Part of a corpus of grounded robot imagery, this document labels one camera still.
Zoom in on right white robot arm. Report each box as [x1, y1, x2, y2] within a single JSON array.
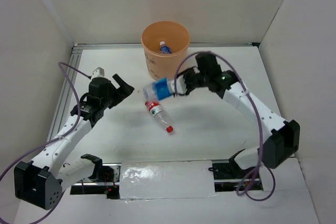
[[173, 51, 300, 178]]

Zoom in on white tape sheet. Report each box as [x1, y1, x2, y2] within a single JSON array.
[[119, 161, 216, 199]]

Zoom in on aluminium frame rail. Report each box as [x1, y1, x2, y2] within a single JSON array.
[[47, 43, 261, 145]]

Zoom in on crushed blue label bottle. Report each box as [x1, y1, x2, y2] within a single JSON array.
[[142, 78, 173, 101]]

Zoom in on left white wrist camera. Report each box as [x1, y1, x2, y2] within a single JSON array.
[[91, 67, 105, 79]]

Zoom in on purple cable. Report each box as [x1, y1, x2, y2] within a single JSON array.
[[0, 62, 92, 224], [173, 50, 276, 201]]

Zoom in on red label clear bottle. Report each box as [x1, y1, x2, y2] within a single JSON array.
[[145, 101, 174, 134]]

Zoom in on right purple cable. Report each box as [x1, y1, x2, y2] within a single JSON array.
[[173, 50, 276, 201]]

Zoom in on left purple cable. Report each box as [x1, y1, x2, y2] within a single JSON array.
[[0, 62, 92, 224]]

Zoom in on orange plastic bin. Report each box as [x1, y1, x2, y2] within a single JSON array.
[[141, 21, 190, 80]]

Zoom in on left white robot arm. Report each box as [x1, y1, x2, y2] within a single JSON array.
[[14, 74, 134, 210]]

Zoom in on blue label white cap bottle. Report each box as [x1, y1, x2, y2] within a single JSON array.
[[159, 41, 172, 54]]

